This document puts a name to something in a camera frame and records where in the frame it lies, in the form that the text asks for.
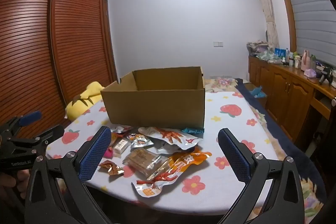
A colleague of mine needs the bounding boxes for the teal plastic item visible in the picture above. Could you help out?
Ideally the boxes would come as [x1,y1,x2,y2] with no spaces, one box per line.
[251,85,264,97]

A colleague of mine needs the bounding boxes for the orange silver small packet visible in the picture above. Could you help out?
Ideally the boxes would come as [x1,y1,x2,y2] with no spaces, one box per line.
[110,125,135,138]

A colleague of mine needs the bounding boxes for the plain silver packet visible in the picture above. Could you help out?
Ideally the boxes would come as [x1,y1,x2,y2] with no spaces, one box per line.
[152,140,196,155]

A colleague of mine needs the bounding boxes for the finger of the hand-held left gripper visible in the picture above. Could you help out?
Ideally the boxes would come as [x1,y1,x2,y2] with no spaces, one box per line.
[5,125,65,147]
[0,111,42,135]

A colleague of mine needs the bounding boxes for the clear cracker packet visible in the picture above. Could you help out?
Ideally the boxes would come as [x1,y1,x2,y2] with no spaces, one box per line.
[123,148,168,178]

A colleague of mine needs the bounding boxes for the purple cloth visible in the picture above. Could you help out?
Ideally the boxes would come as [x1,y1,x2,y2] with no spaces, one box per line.
[304,68,319,79]

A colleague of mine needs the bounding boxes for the yellow plush toy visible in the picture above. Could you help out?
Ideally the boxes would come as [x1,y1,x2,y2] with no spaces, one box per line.
[65,81,105,119]

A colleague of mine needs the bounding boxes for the wooden window frame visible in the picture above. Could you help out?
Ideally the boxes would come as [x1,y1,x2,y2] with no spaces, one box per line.
[270,0,297,52]

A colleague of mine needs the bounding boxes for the wooden sideboard cabinet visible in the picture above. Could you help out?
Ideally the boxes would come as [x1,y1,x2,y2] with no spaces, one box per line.
[248,55,336,143]

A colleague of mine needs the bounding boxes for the gold candy wrapper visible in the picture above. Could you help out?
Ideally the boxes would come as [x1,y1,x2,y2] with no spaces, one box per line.
[98,160,124,176]

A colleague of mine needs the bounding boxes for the teal candy packet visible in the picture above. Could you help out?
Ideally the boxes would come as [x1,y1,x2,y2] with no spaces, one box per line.
[182,127,205,138]

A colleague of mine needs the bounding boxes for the pile of folded clothes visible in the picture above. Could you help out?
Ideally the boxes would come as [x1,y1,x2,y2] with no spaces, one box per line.
[247,40,282,62]

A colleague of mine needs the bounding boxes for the beige curtain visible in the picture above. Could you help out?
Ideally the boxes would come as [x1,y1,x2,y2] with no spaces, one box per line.
[248,0,280,50]

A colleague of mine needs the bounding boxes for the pink bottle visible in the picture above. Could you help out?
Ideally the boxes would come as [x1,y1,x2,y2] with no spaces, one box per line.
[301,50,311,71]

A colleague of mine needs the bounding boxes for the wooden louvered wardrobe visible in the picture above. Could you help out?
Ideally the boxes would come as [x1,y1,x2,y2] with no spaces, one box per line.
[0,0,118,151]

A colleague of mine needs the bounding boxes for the white red snack packet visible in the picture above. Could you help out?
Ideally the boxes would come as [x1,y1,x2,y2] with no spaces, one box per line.
[138,126,201,147]

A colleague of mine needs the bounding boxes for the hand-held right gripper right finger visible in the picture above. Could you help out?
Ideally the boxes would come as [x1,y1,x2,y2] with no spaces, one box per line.
[217,128,306,224]

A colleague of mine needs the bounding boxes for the black small tripod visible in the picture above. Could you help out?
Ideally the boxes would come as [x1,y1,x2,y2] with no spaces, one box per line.
[319,67,334,85]

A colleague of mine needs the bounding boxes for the orange white snack packet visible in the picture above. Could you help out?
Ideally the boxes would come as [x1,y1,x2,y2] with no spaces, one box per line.
[131,147,213,198]

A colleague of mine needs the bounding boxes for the dark blue blanket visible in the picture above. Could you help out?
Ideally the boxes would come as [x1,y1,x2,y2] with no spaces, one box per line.
[235,78,327,203]

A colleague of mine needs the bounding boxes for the small silver printed packet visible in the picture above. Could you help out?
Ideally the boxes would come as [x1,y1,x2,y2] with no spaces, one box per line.
[126,132,155,148]

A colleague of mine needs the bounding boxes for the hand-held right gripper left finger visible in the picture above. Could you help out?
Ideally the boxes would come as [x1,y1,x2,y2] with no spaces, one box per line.
[24,126,113,224]

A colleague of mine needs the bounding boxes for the white small snack packet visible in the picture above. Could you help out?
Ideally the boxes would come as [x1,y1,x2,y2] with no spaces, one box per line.
[113,137,131,156]

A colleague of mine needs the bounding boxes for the brown cardboard box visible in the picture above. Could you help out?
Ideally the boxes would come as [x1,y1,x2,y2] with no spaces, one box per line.
[100,66,206,131]

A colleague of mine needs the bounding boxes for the person's left hand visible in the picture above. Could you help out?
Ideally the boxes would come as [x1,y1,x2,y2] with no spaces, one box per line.
[0,170,29,199]

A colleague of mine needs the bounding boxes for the white floral printed blanket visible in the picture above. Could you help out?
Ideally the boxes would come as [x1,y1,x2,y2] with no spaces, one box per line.
[46,91,292,210]

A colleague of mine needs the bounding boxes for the grey window blind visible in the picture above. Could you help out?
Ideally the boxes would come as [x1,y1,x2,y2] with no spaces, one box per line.
[278,0,336,67]

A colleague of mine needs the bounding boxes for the pastel floral quilt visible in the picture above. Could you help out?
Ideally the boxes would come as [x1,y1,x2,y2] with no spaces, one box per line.
[205,76,326,214]

